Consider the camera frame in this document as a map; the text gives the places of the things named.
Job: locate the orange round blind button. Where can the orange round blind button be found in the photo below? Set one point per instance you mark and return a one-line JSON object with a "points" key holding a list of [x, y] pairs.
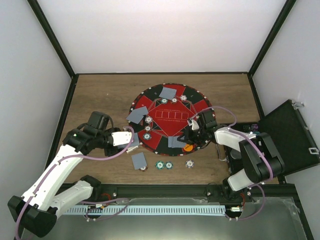
{"points": [[188, 148]]}

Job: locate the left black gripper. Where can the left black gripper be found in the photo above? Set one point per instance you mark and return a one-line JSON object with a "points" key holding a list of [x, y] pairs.
{"points": [[109, 152]]}

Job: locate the round red black poker mat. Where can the round red black poker mat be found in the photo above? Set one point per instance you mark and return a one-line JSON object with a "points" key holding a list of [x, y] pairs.
{"points": [[168, 120]]}

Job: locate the blue playing card deck box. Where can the blue playing card deck box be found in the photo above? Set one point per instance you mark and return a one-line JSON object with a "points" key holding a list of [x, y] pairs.
{"points": [[132, 148]]}

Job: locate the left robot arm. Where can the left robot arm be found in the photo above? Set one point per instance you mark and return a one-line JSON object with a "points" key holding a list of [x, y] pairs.
{"points": [[39, 208]]}

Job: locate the black aluminium frame rail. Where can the black aluminium frame rail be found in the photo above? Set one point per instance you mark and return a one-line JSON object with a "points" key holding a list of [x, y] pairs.
{"points": [[188, 191]]}

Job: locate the light blue slotted cable duct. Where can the light blue slotted cable duct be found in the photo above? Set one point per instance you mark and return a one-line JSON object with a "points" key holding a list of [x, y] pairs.
{"points": [[150, 210]]}

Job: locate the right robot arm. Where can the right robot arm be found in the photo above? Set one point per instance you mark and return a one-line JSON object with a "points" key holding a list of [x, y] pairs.
{"points": [[261, 159]]}

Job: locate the purple white poker chip stack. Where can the purple white poker chip stack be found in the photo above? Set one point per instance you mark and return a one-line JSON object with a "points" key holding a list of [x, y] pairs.
{"points": [[189, 164]]}

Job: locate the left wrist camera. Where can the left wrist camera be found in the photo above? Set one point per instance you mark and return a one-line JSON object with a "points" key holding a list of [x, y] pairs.
{"points": [[121, 138]]}

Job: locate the teal poker chip stack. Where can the teal poker chip stack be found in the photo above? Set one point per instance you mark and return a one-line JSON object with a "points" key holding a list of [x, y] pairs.
{"points": [[160, 165]]}

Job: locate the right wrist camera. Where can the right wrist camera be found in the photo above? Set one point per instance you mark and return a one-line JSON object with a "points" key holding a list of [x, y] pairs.
{"points": [[207, 120]]}

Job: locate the black poker set case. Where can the black poker set case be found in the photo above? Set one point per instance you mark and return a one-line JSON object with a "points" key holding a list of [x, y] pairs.
{"points": [[291, 136]]}

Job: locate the brown poker chip stack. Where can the brown poker chip stack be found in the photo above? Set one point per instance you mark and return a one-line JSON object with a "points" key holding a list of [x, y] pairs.
{"points": [[143, 169]]}

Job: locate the blue card seat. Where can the blue card seat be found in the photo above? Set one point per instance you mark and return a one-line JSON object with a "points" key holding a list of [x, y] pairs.
{"points": [[178, 144], [165, 93], [135, 117]]}

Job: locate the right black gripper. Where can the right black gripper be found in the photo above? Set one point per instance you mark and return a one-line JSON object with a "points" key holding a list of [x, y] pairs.
{"points": [[188, 137]]}

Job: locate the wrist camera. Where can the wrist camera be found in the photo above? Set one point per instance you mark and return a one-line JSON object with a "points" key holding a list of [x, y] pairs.
{"points": [[121, 138], [207, 120]]}

